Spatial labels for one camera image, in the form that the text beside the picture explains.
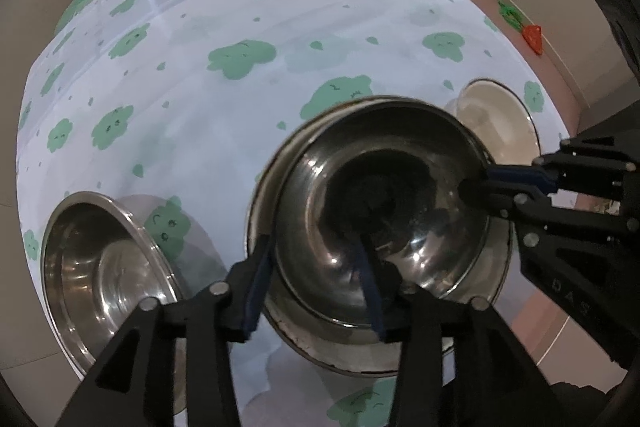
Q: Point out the white bowl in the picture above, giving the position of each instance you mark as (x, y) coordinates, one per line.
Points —
(495, 122)

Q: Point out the red carrot toy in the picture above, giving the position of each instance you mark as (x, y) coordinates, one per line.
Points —
(534, 38)

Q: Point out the black box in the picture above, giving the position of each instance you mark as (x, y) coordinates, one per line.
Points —
(617, 22)

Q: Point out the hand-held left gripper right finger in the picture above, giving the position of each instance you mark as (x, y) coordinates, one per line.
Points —
(372, 292)

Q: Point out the green cloud print tablecloth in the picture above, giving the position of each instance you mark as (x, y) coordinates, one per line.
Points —
(200, 107)

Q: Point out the small steel bowl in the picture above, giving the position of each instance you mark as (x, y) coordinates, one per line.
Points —
(350, 187)

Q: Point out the wide-rim steel bowl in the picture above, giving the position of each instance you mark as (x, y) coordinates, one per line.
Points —
(100, 277)

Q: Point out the person's dark clothing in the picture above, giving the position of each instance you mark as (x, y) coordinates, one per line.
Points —
(580, 407)

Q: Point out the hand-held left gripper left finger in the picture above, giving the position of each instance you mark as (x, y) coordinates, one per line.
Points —
(257, 287)

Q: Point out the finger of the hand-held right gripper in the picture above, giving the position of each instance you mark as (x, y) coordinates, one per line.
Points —
(495, 199)
(525, 177)

